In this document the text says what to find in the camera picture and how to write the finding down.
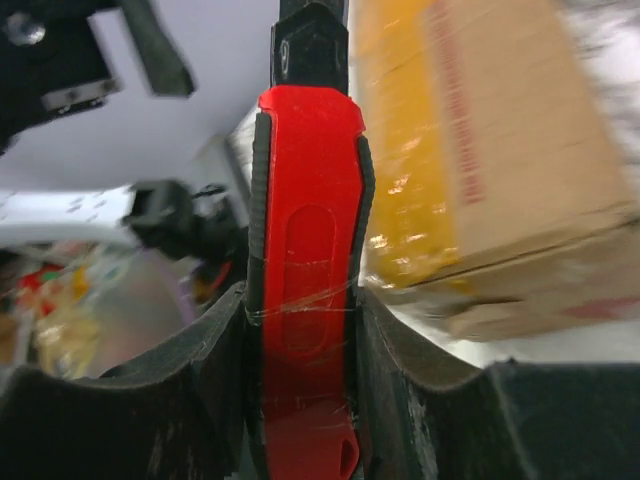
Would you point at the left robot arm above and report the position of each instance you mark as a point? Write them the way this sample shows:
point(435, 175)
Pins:
point(161, 214)

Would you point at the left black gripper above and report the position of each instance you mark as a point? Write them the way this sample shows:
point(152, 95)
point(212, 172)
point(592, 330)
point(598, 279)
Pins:
point(52, 65)

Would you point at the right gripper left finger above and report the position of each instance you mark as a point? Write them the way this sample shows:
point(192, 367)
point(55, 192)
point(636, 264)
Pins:
point(173, 412)

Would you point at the red utility knife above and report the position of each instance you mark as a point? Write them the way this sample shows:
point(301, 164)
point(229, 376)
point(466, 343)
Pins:
point(312, 184)

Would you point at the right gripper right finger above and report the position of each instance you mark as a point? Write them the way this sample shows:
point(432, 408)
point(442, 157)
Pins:
point(425, 414)

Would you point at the brown cardboard express box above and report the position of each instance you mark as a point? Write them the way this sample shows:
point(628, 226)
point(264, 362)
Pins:
point(501, 208)

